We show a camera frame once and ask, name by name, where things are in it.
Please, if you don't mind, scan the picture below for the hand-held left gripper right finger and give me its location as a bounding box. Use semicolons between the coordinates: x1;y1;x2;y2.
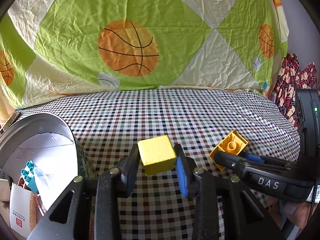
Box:
174;144;285;240

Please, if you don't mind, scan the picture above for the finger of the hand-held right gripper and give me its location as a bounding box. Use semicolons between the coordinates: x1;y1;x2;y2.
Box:
214;151;253;178
240;152;299;169

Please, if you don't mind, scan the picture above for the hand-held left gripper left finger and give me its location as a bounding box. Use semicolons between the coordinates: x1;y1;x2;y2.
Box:
26;144;140;240

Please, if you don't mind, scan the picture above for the yellow face toy block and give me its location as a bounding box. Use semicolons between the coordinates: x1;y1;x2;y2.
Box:
209;129;249;172

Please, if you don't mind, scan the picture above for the yellow wooden cube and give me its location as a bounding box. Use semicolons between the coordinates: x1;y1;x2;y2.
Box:
137;135;177;176

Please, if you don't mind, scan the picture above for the round metal tin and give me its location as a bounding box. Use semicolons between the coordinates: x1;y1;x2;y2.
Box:
0;112;98;240

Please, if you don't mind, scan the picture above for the light blue toy block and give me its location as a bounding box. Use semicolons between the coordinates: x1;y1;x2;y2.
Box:
20;160;39;193

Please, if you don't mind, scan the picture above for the white box red label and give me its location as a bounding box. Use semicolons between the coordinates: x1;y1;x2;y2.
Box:
9;182;38;238

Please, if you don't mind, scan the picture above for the person's right hand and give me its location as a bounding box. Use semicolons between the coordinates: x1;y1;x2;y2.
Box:
262;196;313;233

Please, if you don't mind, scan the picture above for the checkered bed sheet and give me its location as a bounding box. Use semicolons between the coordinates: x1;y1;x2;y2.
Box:
15;87;300;240

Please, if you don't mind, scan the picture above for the red floral cloth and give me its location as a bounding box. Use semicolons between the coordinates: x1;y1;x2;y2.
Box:
269;52;320;130

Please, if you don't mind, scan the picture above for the white charger box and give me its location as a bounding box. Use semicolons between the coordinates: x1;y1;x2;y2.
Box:
0;177;12;203

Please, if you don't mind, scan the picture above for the basketball print green sheet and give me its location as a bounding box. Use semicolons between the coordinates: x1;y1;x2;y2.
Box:
0;0;290;110

